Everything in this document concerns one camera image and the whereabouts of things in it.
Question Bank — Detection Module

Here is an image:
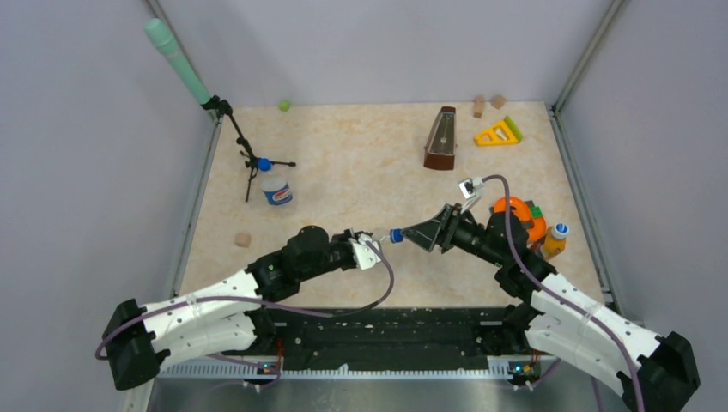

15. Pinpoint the yellow triangle toy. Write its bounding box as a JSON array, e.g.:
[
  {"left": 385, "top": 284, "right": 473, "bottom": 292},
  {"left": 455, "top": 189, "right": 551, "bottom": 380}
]
[{"left": 473, "top": 116, "right": 524, "bottom": 147}]

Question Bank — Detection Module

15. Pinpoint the blue bottle cap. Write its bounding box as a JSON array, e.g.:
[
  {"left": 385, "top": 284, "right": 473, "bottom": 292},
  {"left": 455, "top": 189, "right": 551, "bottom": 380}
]
[{"left": 389, "top": 228, "right": 404, "bottom": 244}]

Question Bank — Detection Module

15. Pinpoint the clear crushed plastic bottle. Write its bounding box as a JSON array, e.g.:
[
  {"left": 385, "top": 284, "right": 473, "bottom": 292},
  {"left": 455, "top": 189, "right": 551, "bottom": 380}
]
[{"left": 366, "top": 228, "right": 392, "bottom": 245}]

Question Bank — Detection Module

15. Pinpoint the orange toy tape dispenser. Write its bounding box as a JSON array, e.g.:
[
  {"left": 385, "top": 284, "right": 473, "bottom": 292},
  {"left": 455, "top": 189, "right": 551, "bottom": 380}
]
[{"left": 510, "top": 197, "right": 549, "bottom": 245}]

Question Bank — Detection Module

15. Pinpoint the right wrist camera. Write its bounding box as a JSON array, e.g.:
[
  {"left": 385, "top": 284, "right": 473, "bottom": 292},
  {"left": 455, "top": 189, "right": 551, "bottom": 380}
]
[{"left": 458, "top": 177, "right": 484, "bottom": 213}]

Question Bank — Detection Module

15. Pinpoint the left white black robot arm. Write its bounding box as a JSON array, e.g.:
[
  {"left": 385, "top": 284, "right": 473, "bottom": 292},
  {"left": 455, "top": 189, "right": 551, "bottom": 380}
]
[{"left": 94, "top": 226, "right": 382, "bottom": 391}]

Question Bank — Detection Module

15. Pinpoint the brown metronome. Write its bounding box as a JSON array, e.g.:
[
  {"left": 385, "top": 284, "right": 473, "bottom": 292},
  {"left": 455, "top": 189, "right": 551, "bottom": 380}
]
[{"left": 423, "top": 106, "right": 457, "bottom": 171}]

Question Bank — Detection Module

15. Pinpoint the orange juice bottle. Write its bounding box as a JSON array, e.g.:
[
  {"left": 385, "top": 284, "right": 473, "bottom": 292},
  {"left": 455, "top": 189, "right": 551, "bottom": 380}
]
[{"left": 539, "top": 222, "right": 570, "bottom": 261}]

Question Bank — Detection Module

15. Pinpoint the small wooden cube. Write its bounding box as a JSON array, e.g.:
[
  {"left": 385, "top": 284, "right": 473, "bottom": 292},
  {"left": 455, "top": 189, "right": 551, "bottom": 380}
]
[{"left": 490, "top": 94, "right": 507, "bottom": 110}]

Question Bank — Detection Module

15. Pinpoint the mint green microphone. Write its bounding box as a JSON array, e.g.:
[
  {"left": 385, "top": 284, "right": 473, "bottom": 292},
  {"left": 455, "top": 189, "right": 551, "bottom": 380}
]
[{"left": 144, "top": 18, "right": 211, "bottom": 110}]

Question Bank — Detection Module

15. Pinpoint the beige wooden cube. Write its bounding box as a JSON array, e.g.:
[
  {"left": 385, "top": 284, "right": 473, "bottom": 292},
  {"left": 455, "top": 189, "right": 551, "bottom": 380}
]
[{"left": 234, "top": 232, "right": 252, "bottom": 248}]

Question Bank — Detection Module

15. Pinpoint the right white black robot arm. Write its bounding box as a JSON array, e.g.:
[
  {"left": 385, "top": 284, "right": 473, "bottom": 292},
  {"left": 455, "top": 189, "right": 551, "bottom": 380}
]
[{"left": 402, "top": 204, "right": 701, "bottom": 411}]

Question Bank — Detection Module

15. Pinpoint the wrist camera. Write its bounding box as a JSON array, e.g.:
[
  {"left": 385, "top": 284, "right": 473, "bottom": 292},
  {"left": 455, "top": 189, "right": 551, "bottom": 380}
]
[
  {"left": 348, "top": 232, "right": 382, "bottom": 270},
  {"left": 458, "top": 177, "right": 484, "bottom": 213}
]

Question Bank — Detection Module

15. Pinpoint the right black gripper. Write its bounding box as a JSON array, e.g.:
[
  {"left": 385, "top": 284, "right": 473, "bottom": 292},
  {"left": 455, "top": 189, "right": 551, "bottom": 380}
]
[{"left": 401, "top": 203, "right": 507, "bottom": 268}]

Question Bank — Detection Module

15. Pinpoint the black microphone tripod stand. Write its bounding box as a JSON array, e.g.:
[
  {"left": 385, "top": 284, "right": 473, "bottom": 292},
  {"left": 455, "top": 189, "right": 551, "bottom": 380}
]
[{"left": 201, "top": 94, "right": 262, "bottom": 203}]

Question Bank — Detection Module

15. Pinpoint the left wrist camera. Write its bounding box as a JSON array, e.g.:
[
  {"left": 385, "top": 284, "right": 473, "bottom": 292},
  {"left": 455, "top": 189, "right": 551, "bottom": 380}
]
[{"left": 348, "top": 232, "right": 382, "bottom": 270}]

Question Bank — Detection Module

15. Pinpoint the blue labelled white jar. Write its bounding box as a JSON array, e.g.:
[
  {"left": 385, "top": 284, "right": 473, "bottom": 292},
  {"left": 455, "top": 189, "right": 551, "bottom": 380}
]
[{"left": 260, "top": 176, "right": 294, "bottom": 206}]

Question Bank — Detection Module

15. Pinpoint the tall wooden block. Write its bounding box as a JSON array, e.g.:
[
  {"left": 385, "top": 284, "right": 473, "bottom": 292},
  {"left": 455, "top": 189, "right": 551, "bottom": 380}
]
[{"left": 473, "top": 94, "right": 486, "bottom": 118}]

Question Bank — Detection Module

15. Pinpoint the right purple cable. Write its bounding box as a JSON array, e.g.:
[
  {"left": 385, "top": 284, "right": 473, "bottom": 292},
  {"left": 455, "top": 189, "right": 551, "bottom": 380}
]
[{"left": 480, "top": 174, "right": 646, "bottom": 412}]

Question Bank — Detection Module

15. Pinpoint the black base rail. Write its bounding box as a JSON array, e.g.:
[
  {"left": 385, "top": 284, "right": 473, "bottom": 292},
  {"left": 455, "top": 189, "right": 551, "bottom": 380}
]
[{"left": 250, "top": 304, "right": 561, "bottom": 379}]

